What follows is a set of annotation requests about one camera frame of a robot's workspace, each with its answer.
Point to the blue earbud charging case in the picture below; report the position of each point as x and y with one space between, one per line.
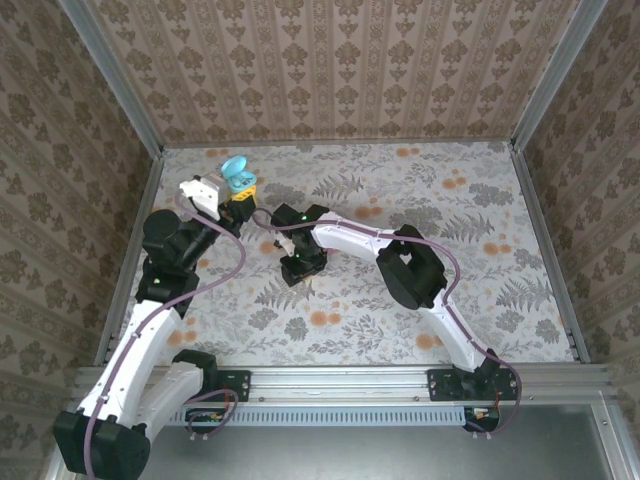
235 167

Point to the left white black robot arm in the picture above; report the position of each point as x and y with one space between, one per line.
135 350

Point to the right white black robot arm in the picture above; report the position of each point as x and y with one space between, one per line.
455 330

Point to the floral patterned table cloth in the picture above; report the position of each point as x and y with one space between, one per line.
350 345

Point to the small black connector box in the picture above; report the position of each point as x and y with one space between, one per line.
482 422
205 422

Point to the grey sheet metal tray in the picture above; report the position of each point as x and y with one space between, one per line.
350 455

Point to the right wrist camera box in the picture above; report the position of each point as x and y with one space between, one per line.
286 246

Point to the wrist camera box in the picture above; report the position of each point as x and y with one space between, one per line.
200 192
286 246

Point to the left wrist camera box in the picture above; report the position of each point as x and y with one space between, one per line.
200 192

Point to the aluminium table side rail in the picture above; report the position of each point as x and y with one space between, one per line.
146 200
536 210

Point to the long aluminium mounting rail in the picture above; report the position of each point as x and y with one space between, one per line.
340 382

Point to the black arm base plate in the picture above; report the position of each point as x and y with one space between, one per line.
440 385
240 385

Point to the aluminium frame post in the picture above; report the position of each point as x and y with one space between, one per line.
117 80
552 75

